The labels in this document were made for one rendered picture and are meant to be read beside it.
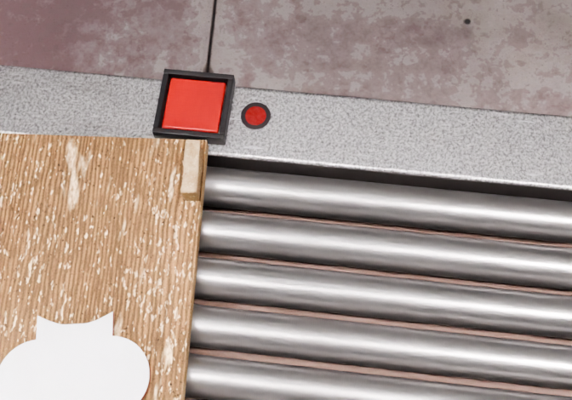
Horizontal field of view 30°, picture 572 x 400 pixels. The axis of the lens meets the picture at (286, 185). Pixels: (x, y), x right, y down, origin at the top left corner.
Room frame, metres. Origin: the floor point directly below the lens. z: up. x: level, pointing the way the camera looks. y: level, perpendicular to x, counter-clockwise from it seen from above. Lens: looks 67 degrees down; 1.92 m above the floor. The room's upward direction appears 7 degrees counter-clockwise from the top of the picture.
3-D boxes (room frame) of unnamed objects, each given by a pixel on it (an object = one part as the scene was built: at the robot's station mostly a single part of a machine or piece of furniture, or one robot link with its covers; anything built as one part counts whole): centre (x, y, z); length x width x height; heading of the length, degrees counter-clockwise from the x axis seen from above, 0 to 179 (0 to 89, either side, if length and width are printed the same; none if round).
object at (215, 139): (0.53, 0.09, 0.92); 0.08 x 0.08 x 0.02; 76
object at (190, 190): (0.44, 0.09, 0.95); 0.06 x 0.02 x 0.03; 170
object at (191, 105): (0.53, 0.09, 0.92); 0.06 x 0.06 x 0.01; 76
